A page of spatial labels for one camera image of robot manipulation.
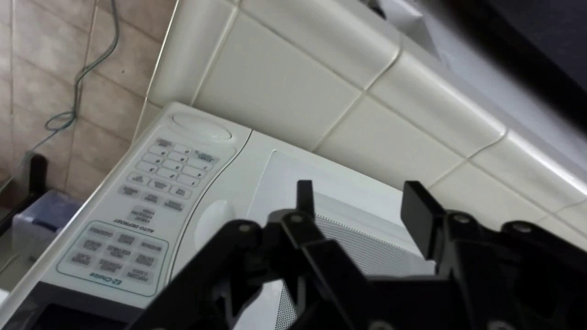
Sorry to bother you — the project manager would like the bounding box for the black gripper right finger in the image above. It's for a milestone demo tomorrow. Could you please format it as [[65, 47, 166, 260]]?
[[399, 178, 587, 330]]

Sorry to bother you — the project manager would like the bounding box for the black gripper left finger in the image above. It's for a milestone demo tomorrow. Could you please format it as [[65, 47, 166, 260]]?
[[124, 178, 381, 330]]

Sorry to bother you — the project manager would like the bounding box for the white microwave door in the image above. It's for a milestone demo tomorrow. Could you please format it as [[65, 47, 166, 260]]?
[[166, 128, 438, 330]]

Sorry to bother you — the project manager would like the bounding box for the white microwave oven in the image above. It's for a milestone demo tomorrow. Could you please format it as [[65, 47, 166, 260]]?
[[0, 99, 254, 330]]

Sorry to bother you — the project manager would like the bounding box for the translucent storage bin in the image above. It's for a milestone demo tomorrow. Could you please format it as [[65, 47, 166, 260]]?
[[9, 187, 84, 262]]

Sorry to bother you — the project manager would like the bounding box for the thin black floor cable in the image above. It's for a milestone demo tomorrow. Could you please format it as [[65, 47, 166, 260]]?
[[25, 0, 120, 154]]

